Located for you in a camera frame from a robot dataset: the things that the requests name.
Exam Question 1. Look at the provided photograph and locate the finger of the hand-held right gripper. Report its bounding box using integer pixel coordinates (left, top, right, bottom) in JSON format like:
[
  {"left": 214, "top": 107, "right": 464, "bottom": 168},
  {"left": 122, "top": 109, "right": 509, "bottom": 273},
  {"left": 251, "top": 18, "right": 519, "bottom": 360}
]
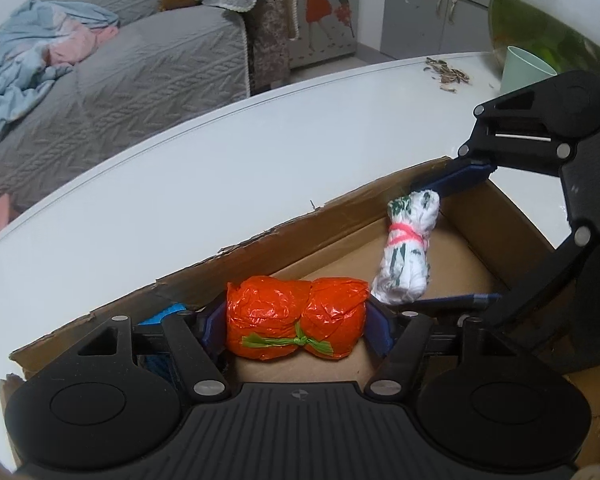
[
  {"left": 409, "top": 82, "right": 573, "bottom": 198},
  {"left": 420, "top": 227, "right": 593, "bottom": 333}
]

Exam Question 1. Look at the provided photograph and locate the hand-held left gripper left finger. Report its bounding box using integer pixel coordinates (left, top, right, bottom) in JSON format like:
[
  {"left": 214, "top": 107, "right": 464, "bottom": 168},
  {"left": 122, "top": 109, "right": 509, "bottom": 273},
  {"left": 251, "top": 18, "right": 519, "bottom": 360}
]
[{"left": 67, "top": 302, "right": 231, "bottom": 403}]

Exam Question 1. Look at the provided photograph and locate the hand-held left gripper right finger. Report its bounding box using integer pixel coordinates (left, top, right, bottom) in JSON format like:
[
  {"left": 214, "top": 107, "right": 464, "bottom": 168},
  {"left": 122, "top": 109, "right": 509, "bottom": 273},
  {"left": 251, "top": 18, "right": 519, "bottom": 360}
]
[{"left": 364, "top": 297, "right": 523, "bottom": 403}]

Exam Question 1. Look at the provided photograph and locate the blue sock bundle with rope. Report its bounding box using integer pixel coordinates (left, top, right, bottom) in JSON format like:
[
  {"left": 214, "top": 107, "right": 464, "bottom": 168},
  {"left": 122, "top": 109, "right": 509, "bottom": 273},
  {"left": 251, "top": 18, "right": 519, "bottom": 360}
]
[{"left": 137, "top": 302, "right": 188, "bottom": 386}]

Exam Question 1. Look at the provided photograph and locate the orange bag bundle green tie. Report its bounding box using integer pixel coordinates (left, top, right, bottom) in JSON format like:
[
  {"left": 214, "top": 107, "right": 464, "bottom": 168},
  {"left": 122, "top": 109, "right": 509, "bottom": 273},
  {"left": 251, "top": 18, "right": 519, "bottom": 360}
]
[{"left": 225, "top": 275, "right": 371, "bottom": 361}]

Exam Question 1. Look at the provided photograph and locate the white green printed bag bundle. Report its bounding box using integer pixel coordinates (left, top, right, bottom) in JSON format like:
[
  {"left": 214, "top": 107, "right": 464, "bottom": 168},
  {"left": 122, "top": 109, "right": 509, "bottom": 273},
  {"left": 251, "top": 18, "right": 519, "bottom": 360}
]
[{"left": 371, "top": 189, "right": 441, "bottom": 306}]

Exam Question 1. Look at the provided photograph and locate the cardboard box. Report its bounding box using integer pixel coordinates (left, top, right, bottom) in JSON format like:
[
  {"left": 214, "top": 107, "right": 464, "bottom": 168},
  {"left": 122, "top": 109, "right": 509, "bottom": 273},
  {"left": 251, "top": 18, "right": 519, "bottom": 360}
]
[{"left": 0, "top": 156, "right": 600, "bottom": 471}]

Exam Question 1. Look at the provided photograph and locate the pile of seed shells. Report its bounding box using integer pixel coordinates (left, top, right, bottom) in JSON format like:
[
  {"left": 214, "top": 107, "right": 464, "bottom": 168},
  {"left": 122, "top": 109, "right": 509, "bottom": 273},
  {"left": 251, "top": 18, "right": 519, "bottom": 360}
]
[{"left": 422, "top": 56, "right": 473, "bottom": 93}]

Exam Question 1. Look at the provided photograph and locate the green cup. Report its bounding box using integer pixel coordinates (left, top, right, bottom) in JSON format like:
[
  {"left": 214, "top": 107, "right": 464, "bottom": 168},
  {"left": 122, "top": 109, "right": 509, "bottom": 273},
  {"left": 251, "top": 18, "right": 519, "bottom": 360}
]
[{"left": 500, "top": 46, "right": 558, "bottom": 98}]

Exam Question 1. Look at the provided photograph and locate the grey cabinet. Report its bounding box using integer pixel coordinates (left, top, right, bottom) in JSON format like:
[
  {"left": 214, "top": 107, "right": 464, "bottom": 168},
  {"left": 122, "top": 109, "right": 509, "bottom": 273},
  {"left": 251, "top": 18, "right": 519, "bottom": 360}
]
[{"left": 380, "top": 0, "right": 503, "bottom": 61}]

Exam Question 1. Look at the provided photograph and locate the glass fishbowl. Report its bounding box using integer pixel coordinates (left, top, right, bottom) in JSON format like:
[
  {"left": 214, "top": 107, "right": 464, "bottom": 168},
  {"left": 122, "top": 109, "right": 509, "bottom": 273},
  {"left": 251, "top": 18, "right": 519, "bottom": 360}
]
[{"left": 487, "top": 0, "right": 600, "bottom": 86}]

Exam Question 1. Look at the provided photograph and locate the white cabinet with floral decal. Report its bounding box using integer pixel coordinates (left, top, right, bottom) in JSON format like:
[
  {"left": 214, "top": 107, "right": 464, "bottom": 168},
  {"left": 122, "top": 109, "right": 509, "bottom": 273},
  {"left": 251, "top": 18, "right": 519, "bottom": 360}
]
[{"left": 280, "top": 0, "right": 361, "bottom": 68}]

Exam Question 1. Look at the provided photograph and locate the grey sofa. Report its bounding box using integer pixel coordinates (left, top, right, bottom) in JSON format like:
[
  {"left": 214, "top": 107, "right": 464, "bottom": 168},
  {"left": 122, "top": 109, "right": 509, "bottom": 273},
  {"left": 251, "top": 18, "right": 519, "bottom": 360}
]
[{"left": 0, "top": 0, "right": 301, "bottom": 221}]

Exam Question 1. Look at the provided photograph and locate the light blue blanket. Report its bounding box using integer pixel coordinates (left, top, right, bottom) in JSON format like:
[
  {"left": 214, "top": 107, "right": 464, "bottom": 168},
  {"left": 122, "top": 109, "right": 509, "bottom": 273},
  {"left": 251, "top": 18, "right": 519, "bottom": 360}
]
[{"left": 0, "top": 0, "right": 121, "bottom": 147}]

